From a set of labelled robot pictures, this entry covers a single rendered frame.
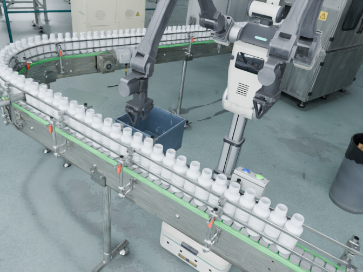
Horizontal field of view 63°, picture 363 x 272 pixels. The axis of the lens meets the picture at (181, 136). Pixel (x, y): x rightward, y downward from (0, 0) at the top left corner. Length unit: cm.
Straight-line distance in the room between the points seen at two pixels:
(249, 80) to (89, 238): 159
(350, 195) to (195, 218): 204
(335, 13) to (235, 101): 306
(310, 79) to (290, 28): 368
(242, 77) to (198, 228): 78
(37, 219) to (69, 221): 23
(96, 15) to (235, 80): 387
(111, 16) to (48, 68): 287
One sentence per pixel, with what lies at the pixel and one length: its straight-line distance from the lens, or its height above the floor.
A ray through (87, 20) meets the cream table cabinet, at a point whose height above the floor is 68.
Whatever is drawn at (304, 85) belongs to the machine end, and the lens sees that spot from 477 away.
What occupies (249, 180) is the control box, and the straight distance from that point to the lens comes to 126.
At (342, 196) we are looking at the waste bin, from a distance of 313.
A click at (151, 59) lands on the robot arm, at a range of 114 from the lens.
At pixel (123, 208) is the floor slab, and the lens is 256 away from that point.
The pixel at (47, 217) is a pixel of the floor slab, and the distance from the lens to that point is 257.
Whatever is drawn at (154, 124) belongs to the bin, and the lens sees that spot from 207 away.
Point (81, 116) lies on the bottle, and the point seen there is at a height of 112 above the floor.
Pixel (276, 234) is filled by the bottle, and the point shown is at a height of 106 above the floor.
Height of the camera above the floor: 189
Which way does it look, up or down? 33 degrees down
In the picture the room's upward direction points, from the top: 8 degrees clockwise
